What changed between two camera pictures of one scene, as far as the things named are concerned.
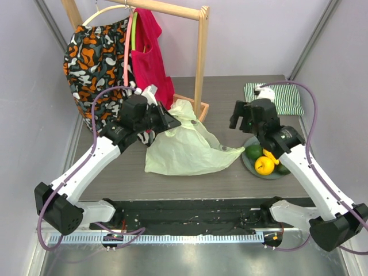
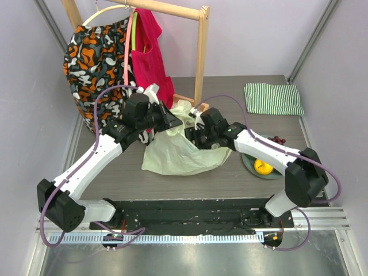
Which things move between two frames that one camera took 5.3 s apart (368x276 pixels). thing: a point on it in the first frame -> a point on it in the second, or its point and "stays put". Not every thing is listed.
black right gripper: (244, 114) -> (192, 137)
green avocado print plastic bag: (187, 148) stays put
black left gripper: (165, 118) stays put
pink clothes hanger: (127, 49) stays put
